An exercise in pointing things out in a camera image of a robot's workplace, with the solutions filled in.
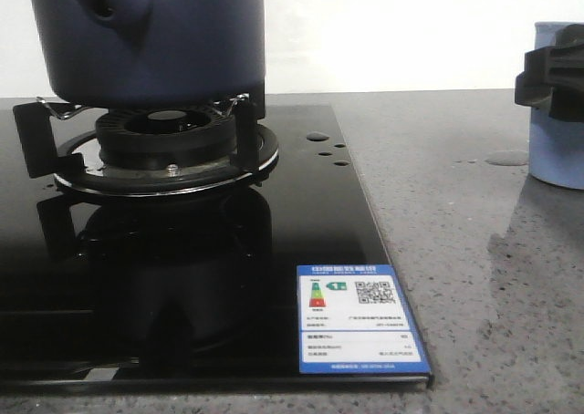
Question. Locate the dark blue cooking pot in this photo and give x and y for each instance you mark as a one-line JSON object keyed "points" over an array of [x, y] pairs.
{"points": [[123, 54]]}

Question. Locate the light blue ribbed cup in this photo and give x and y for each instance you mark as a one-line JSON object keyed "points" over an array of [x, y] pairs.
{"points": [[555, 150]]}

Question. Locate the blue energy label sticker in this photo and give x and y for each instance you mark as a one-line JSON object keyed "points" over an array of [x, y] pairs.
{"points": [[353, 319]]}

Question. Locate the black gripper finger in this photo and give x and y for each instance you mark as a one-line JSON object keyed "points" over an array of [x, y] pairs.
{"points": [[552, 78]]}

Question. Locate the black glass gas stove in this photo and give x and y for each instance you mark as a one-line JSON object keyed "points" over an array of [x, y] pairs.
{"points": [[194, 293]]}

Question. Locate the right gas burner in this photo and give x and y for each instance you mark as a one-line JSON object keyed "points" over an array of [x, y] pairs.
{"points": [[147, 153]]}

